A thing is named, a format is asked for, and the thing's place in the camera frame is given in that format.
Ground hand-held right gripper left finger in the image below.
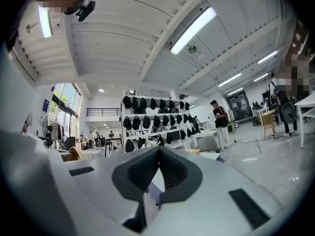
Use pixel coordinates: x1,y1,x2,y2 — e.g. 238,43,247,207
48,146,161,236

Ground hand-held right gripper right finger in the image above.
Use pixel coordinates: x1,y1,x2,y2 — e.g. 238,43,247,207
147,146,284,236

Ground brown cardboard box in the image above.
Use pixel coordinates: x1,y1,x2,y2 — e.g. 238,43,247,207
64,146,86,162

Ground black high table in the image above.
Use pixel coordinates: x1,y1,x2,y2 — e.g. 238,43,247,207
104,137,124,157

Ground grey chair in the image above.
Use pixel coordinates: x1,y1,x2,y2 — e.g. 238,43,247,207
196,135,221,153

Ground white metal shelf rack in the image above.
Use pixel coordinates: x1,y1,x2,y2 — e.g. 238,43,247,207
119,89,195,154

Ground low white table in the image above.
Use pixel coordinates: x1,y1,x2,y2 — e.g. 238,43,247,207
191,128,222,147

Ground black balcony railing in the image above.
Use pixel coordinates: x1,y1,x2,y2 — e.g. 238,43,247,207
86,108,135,117

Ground black standing fan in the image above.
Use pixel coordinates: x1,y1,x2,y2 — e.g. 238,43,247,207
41,116,59,147

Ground rows of black bags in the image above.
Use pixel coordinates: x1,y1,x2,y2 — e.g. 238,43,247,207
122,95,200,153

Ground large glass window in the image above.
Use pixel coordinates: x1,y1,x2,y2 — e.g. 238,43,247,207
48,83,82,142

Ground light wooden stool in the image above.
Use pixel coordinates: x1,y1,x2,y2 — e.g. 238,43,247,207
259,109,278,139

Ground black double door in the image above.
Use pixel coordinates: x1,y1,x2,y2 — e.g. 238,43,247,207
226,90,253,121

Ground long ceiling tube light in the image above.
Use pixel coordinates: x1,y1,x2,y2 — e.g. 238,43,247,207
253,73,269,83
169,6,218,56
218,72,243,88
257,50,279,65
37,4,53,39

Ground black floor cable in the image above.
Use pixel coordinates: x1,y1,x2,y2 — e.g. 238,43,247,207
232,135,274,154

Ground black head-worn camera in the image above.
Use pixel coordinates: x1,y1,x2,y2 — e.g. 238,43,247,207
63,0,96,22

